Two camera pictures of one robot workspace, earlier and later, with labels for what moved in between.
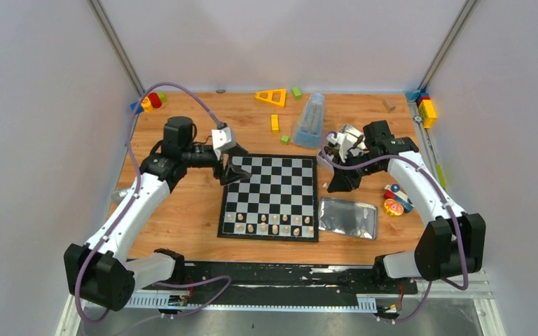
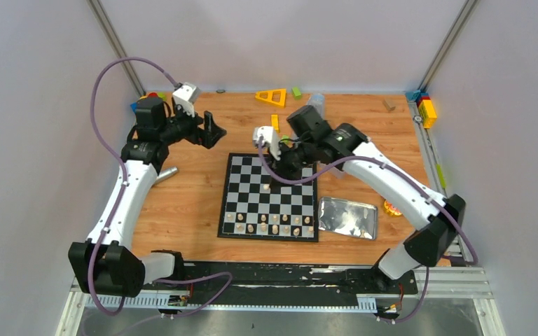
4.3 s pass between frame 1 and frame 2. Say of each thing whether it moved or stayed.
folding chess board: stayed
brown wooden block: stayed
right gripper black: moved
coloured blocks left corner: stayed
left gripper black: moved
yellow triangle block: stayed
